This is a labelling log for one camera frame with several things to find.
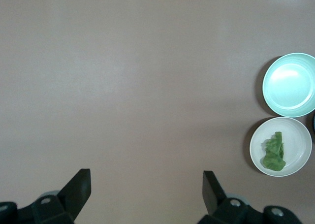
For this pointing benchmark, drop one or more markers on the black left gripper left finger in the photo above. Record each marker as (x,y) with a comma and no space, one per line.
(76,197)

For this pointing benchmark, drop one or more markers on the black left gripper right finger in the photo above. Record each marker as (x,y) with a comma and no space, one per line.
(211,194)

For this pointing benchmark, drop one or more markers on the green lettuce leaf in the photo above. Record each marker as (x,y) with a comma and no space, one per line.
(273,155)

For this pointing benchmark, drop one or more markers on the beige plate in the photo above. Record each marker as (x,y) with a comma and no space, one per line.
(295,140)

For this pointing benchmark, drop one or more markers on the brown table cover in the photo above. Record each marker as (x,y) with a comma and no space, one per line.
(123,86)

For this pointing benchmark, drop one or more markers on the blue plate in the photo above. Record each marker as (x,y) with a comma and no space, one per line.
(314,125)

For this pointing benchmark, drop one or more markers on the mint green plate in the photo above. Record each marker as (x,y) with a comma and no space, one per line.
(288,86)

